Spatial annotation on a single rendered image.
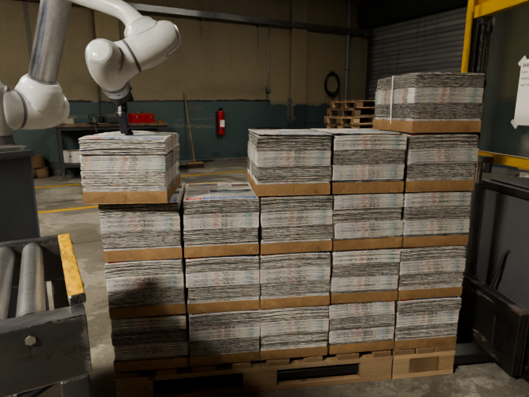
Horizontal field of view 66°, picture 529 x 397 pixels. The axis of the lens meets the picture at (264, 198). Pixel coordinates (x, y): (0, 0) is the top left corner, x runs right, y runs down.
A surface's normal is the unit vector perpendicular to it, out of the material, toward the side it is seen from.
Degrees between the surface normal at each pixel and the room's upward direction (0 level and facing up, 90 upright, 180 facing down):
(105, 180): 91
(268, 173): 90
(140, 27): 57
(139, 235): 91
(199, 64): 90
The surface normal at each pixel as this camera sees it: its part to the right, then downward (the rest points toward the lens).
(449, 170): 0.13, 0.22
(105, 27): 0.47, 0.19
